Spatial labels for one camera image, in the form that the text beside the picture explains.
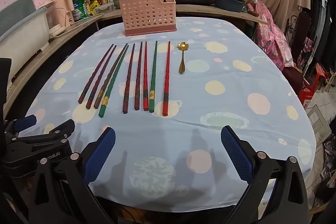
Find bicycle wheel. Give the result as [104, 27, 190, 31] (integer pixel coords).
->
[318, 0, 335, 75]

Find dark ornate chair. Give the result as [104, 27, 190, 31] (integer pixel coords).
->
[286, 11, 317, 80]

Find green chopstick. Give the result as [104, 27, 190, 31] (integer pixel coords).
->
[98, 45, 130, 118]
[149, 41, 158, 113]

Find pink pineapple print cloth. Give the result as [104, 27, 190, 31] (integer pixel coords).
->
[252, 1, 294, 68]

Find dark maroon chopstick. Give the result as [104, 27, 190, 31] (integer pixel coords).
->
[85, 45, 117, 110]
[122, 43, 135, 114]
[93, 43, 128, 109]
[78, 43, 115, 104]
[134, 41, 143, 110]

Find wooden knife handle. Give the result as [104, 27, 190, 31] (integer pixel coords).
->
[245, 3, 260, 18]

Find white power cord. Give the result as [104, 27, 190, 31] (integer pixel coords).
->
[49, 27, 69, 38]

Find gold flower spoon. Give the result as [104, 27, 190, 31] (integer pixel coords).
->
[178, 42, 186, 74]

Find white box with teal lid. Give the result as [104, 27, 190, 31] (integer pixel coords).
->
[0, 0, 51, 56]

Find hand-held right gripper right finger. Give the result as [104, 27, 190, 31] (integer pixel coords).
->
[220, 125, 310, 224]

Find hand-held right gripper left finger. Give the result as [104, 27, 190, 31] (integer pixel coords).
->
[16, 127, 116, 224]

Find pink perforated utensil holder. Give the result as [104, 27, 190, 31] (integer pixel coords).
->
[118, 0, 177, 37]

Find black induction cooker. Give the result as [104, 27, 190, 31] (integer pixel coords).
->
[175, 0, 214, 4]

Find clear plastic food container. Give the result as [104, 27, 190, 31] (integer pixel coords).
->
[94, 4, 115, 15]

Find green tin can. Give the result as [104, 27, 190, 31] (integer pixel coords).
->
[72, 0, 88, 21]

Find red plastic stool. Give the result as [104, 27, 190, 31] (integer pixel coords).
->
[299, 63, 330, 109]

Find blue plastic basin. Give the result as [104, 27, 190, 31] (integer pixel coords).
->
[213, 0, 246, 12]

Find red chopstick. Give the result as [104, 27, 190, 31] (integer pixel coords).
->
[143, 41, 149, 111]
[162, 41, 171, 117]

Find blue spotted tablecloth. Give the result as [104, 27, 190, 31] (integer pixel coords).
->
[25, 17, 317, 214]

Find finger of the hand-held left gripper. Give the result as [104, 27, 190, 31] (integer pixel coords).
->
[4, 114, 37, 139]
[43, 119, 75, 141]

